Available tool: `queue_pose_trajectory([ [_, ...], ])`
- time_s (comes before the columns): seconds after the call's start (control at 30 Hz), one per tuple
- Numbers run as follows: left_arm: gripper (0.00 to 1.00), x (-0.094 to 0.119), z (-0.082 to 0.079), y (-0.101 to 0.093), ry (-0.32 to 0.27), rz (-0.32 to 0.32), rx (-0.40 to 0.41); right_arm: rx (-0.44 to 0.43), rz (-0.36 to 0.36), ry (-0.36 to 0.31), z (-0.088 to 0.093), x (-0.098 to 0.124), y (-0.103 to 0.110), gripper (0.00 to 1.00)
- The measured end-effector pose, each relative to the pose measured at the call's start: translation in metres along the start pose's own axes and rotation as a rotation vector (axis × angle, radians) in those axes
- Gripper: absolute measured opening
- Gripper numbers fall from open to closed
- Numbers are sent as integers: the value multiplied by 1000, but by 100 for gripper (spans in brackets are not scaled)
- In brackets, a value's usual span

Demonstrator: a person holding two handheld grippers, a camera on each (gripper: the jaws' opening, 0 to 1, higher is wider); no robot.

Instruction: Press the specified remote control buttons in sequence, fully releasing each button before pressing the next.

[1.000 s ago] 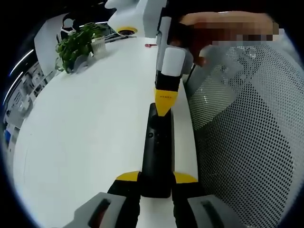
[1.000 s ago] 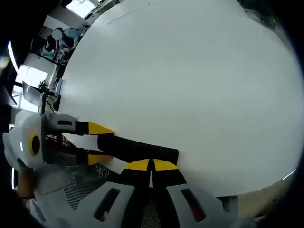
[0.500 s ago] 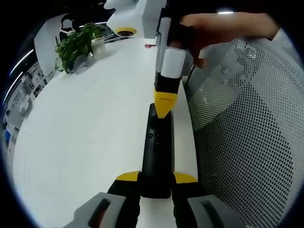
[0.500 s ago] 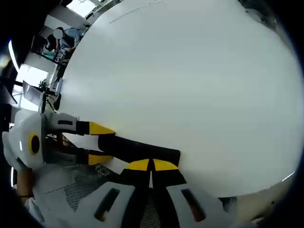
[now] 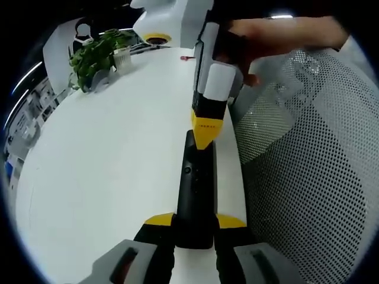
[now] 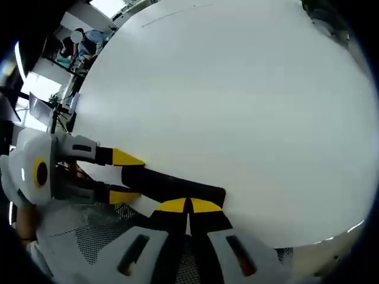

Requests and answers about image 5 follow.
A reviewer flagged grey curved object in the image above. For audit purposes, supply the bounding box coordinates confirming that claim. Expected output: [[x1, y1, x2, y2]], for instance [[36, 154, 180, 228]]
[[88, 69, 111, 93]]

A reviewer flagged black remote control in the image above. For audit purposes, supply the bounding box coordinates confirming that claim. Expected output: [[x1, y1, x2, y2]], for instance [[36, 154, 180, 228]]
[[175, 130, 219, 250]]

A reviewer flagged green leafy plant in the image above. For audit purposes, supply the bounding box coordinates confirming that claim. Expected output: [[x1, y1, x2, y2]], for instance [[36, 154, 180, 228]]
[[68, 28, 133, 93]]

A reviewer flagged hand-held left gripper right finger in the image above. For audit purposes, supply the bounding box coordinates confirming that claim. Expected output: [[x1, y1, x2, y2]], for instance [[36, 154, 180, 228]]
[[213, 214, 306, 284]]

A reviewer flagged white neck device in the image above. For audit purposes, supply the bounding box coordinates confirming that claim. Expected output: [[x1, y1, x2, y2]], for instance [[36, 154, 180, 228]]
[[73, 35, 93, 46]]

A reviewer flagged grey mesh chair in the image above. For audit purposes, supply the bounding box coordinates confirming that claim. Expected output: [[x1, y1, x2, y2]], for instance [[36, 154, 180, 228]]
[[232, 48, 379, 284]]

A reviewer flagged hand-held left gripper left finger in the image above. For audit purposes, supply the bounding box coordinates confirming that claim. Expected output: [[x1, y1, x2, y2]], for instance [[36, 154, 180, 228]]
[[78, 212, 176, 284]]

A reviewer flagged person's right hand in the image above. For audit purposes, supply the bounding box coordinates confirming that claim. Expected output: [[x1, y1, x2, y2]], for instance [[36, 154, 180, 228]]
[[213, 17, 277, 88]]

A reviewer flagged white ribbed plant pot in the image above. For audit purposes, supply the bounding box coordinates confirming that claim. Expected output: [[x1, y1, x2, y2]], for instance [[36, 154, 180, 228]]
[[113, 48, 133, 71]]

